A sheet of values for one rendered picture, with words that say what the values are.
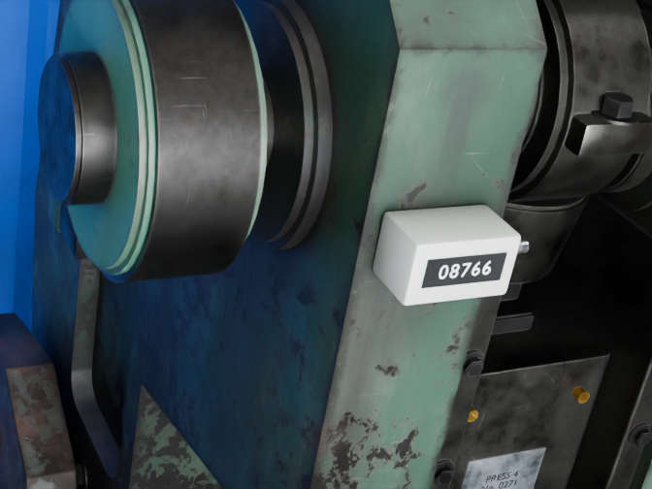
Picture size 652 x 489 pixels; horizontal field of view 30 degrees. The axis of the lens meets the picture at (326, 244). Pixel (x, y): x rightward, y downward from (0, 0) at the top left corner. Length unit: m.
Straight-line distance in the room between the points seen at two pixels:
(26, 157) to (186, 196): 1.35
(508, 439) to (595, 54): 0.30
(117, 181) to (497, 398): 0.34
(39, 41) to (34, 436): 0.84
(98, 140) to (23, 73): 1.27
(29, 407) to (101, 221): 0.54
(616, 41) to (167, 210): 0.32
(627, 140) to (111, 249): 0.33
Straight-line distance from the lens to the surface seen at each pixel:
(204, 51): 0.67
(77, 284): 1.24
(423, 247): 0.65
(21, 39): 1.94
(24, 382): 1.26
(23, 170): 2.03
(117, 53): 0.69
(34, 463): 1.23
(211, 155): 0.67
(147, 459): 1.13
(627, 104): 0.79
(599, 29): 0.80
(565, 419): 0.95
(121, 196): 0.69
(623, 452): 0.96
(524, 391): 0.90
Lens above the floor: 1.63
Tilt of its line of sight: 28 degrees down
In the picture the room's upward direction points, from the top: 11 degrees clockwise
